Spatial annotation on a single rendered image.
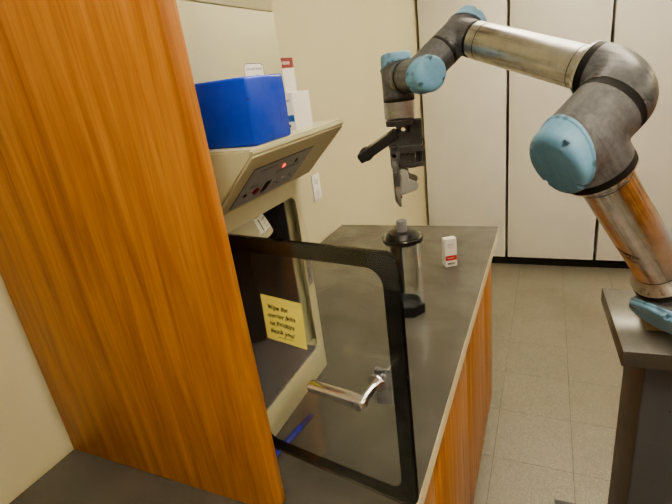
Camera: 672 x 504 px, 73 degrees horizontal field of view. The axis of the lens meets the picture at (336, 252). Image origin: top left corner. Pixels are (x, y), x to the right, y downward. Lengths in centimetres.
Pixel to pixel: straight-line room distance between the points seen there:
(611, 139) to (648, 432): 83
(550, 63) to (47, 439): 121
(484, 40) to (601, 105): 32
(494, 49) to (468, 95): 263
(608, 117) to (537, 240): 307
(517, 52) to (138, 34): 68
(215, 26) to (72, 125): 26
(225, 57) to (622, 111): 62
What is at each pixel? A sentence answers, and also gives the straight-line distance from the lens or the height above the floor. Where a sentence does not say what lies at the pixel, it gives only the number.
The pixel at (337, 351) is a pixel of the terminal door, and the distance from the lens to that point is 64.
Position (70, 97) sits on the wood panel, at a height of 160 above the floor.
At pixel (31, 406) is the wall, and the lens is 111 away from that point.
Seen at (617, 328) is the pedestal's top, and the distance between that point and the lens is 130.
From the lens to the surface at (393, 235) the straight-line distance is 122.
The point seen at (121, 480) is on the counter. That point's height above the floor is 94.
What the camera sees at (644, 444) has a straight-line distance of 146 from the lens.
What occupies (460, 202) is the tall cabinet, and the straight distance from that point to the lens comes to 381.
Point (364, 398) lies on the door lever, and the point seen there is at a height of 121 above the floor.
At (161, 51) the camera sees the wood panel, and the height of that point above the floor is 163.
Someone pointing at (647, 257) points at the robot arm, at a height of 122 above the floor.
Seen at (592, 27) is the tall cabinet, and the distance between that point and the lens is 363.
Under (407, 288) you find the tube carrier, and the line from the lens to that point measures 126.
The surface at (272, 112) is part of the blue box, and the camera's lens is 69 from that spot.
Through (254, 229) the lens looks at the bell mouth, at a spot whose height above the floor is 134.
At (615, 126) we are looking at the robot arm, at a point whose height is 146.
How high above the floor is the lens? 158
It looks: 21 degrees down
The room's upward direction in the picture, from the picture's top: 8 degrees counter-clockwise
